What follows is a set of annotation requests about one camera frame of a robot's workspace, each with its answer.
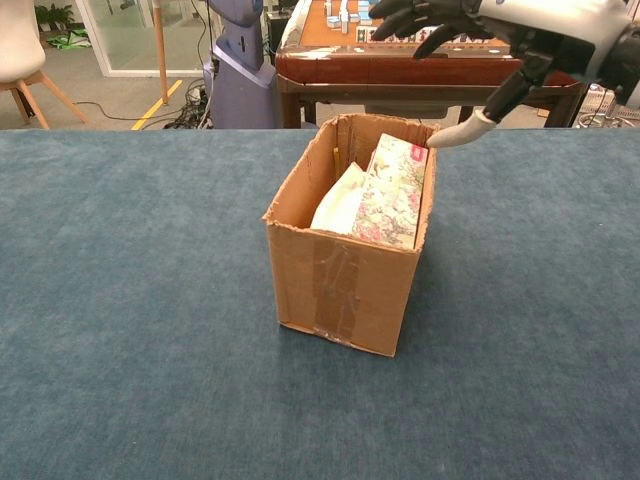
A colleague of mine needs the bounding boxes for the row of face-up mahjong tiles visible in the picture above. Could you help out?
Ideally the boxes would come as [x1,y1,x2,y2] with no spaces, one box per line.
[355,26,494,45]

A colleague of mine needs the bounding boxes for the glass partition with white frame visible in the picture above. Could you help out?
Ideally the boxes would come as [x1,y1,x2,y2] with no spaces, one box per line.
[74,0,212,79]

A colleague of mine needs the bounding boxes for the tangle of floor cables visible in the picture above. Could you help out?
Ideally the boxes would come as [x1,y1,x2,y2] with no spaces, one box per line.
[162,79,217,130]

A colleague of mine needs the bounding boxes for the white plastic basket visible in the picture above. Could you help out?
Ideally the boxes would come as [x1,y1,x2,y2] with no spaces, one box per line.
[583,82,640,119]

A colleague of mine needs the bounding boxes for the scattered standing mahjong tiles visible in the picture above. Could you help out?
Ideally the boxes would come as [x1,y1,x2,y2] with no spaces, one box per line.
[323,0,374,36]

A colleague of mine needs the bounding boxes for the brown cardboard box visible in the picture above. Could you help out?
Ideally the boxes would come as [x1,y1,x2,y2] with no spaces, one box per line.
[261,112,441,358]

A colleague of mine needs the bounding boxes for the wooden pole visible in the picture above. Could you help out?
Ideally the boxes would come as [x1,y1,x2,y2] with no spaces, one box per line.
[150,0,171,106]

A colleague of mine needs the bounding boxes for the white plastic package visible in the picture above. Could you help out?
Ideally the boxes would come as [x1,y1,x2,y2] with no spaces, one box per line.
[309,161,372,235]

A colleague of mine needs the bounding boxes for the pink and white floral box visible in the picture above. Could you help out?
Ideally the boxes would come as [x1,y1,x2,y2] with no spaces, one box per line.
[351,132,430,251]

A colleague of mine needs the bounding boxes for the black floor cable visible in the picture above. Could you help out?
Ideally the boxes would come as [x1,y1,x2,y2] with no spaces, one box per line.
[73,99,167,123]

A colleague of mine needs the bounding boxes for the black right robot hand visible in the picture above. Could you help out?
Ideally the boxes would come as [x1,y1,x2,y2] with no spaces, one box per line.
[369,0,624,150]

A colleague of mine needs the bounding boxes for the white chair with wooden legs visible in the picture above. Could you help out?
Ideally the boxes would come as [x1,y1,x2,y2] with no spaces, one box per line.
[0,0,91,130]

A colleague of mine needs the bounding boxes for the purple robot base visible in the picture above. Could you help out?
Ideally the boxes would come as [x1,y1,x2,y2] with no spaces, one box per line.
[202,0,278,130]

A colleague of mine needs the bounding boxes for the green floor item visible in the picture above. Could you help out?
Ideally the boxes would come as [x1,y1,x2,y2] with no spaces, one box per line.
[46,28,93,51]

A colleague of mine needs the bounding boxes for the blue table cloth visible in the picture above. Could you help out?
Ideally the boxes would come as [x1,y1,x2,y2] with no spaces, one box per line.
[0,128,640,480]

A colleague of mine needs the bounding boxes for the wooden mahjong table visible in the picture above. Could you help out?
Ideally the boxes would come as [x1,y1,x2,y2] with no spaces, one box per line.
[274,0,592,130]

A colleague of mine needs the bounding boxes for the green potted plant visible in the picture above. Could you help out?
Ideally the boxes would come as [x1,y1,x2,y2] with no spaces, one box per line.
[34,3,76,33]

